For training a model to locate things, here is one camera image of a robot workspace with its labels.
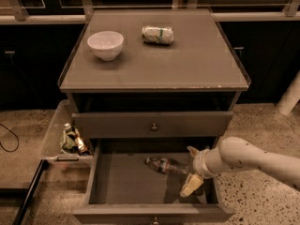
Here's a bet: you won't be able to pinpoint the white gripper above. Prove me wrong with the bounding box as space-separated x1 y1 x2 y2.
180 146 210 197

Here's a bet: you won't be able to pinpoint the clear plastic water bottle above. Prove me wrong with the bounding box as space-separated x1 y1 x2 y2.
144 157 189 175

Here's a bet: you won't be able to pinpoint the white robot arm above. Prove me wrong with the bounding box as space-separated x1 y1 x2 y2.
181 74 300 197

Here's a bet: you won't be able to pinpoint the brass top drawer knob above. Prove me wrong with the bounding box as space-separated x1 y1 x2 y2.
150 123 158 132

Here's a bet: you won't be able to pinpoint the brass drawer knob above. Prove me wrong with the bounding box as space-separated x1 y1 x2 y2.
152 217 159 225
150 123 158 132

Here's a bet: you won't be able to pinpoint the closed grey top drawer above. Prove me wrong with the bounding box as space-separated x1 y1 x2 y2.
72 112 233 138

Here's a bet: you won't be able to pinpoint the brass middle drawer knob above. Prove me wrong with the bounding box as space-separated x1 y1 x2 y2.
152 217 159 225

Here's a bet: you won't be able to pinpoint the open grey middle drawer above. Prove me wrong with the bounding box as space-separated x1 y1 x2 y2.
73 138 234 225

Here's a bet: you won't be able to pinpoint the grey wooden drawer cabinet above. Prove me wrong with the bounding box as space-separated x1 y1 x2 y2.
57 8 252 225

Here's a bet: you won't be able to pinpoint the bottles inside storage bin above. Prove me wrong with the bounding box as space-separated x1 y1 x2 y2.
60 123 91 156

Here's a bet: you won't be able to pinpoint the clear plastic storage bin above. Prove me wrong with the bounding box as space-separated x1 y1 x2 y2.
40 99 93 169

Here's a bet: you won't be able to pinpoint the crumpled white green packet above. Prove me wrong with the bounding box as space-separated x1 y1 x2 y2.
142 25 174 45

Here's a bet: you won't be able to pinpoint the white ceramic bowl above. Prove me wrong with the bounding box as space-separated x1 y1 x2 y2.
87 31 124 61

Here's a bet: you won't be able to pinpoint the black floor rail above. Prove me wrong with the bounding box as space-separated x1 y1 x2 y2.
12 159 49 225

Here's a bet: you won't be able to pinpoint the black cable on floor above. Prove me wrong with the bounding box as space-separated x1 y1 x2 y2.
0 122 21 153

